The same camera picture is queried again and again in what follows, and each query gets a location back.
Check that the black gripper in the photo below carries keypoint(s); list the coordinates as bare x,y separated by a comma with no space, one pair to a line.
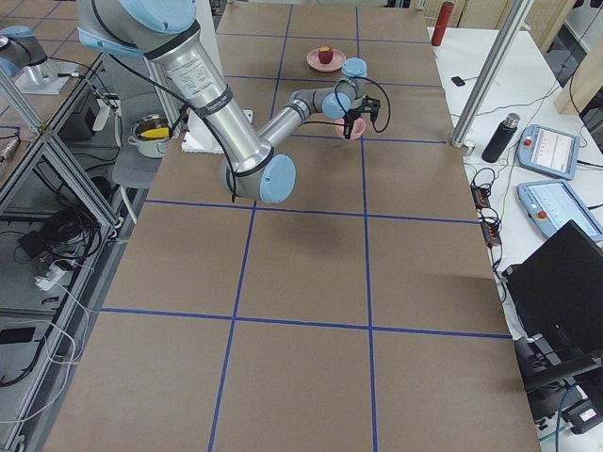
351,114

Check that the pink bowl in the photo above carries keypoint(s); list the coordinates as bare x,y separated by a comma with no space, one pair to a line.
357,130

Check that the red apple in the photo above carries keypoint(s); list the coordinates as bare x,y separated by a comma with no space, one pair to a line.
325,55

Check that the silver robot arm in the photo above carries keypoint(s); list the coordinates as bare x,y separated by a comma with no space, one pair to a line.
168,34
24,59

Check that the pink plate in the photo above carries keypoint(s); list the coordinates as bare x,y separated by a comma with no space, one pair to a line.
335,65

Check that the small black device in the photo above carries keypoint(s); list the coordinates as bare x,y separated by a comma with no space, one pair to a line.
457,81

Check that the red water bottle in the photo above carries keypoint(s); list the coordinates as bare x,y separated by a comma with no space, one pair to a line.
441,23

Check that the black water bottle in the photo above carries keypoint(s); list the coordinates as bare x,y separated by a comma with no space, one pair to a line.
501,138

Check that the black orange usb hub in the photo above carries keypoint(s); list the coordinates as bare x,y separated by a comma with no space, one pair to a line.
489,219

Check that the white enamel pot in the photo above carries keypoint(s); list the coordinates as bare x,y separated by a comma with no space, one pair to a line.
151,136

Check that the far teach pendant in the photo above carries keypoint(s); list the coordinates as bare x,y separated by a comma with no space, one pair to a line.
548,151

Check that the teach pendant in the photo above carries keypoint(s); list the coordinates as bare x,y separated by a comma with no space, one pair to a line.
551,204
548,151

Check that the near teach pendant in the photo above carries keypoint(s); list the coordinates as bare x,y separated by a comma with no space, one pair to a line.
551,204

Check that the black laptop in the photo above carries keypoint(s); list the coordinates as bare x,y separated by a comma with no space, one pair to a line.
559,286

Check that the black monitor stand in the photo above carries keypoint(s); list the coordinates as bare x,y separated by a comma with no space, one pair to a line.
566,381

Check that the aluminium frame post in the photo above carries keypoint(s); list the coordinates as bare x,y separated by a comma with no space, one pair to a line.
493,62

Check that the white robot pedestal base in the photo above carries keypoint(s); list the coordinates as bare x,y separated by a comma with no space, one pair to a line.
202,136

